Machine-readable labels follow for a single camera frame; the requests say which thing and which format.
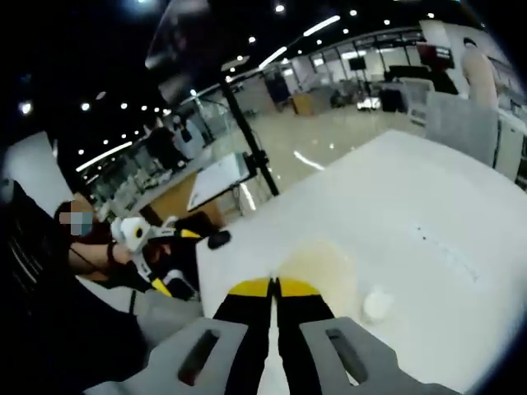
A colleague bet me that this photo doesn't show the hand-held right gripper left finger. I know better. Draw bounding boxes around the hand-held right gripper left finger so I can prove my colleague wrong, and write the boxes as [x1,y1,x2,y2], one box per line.
[84,276,274,395]

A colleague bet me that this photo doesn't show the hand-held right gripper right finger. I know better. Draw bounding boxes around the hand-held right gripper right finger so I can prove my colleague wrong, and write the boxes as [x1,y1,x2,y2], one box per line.
[274,276,462,395]

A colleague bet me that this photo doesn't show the white paper cup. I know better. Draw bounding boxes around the white paper cup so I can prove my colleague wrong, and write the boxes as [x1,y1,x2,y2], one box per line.
[361,285,395,323]

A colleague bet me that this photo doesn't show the person's left hand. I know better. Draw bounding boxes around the person's left hand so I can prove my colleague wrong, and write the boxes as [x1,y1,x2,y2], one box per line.
[114,244,136,266]

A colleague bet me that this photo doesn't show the yellow wooden cabinet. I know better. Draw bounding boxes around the yellow wooden cabinet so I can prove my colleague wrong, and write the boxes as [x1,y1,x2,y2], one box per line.
[138,172,226,232]

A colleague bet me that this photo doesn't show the small black device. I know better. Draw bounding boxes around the small black device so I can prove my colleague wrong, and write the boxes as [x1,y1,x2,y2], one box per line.
[206,230,232,250]

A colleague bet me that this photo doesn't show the black stand pole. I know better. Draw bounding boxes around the black stand pole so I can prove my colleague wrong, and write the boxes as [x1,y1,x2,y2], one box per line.
[219,75,282,198]

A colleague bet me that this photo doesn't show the light wooden cabinet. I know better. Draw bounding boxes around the light wooden cabinet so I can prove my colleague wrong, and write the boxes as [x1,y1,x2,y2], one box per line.
[291,94,327,117]

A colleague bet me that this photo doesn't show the black monitor on stand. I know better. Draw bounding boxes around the black monitor on stand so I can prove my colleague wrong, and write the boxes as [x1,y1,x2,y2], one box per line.
[348,58,367,83]

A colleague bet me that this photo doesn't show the grey partition panel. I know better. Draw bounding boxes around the grey partition panel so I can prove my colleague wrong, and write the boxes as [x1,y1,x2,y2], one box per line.
[425,89,500,166]

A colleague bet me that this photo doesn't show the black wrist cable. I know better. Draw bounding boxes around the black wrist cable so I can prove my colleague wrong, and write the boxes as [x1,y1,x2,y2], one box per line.
[68,244,139,317]

